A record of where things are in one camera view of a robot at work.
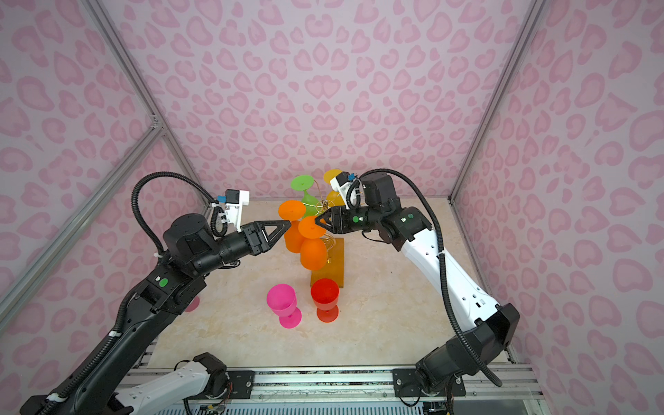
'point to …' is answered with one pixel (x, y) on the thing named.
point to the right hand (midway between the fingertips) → (321, 219)
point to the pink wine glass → (282, 300)
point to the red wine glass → (325, 293)
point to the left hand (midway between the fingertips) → (286, 221)
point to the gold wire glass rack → (331, 275)
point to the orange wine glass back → (293, 211)
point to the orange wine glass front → (313, 250)
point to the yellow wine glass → (334, 197)
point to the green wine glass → (304, 182)
